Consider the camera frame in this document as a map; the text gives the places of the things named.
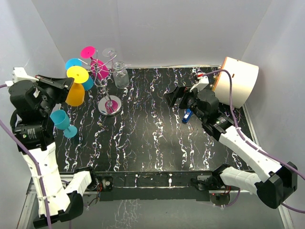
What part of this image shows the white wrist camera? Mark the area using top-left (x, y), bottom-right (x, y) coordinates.
top-left (190, 73), bottom-right (209, 92)
top-left (5, 67), bottom-right (38, 88)

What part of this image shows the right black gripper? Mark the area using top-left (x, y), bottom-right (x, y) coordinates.
top-left (164, 85), bottom-right (206, 122)

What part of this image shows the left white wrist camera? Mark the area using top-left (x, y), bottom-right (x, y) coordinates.
top-left (5, 67), bottom-right (38, 88)

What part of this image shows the blue wine glass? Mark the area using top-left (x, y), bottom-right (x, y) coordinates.
top-left (65, 58), bottom-right (93, 91)

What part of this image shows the pink wine glass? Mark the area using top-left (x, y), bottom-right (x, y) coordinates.
top-left (80, 46), bottom-right (109, 80)

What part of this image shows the chrome wine glass rack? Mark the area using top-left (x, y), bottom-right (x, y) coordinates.
top-left (87, 49), bottom-right (122, 116)

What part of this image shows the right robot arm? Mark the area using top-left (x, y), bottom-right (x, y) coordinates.
top-left (164, 86), bottom-right (297, 209)

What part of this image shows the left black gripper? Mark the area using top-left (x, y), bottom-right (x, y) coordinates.
top-left (33, 74), bottom-right (74, 115)

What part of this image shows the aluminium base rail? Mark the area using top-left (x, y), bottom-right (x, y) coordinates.
top-left (18, 143), bottom-right (295, 229)

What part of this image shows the blue stapler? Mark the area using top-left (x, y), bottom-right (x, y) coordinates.
top-left (182, 109), bottom-right (193, 124)

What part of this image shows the clear wine glass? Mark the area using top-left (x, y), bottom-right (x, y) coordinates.
top-left (102, 48), bottom-right (118, 62)

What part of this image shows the yellow wine glass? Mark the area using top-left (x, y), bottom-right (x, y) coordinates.
top-left (64, 66), bottom-right (89, 106)

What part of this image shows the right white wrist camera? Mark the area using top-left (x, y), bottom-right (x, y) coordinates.
top-left (190, 73), bottom-right (209, 92)

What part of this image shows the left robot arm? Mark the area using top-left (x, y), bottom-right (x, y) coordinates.
top-left (8, 75), bottom-right (99, 228)

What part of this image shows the white cylindrical container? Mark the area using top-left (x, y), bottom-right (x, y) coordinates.
top-left (213, 57), bottom-right (259, 108)

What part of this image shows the teal wine glass front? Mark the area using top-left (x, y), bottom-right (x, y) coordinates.
top-left (50, 109), bottom-right (78, 138)

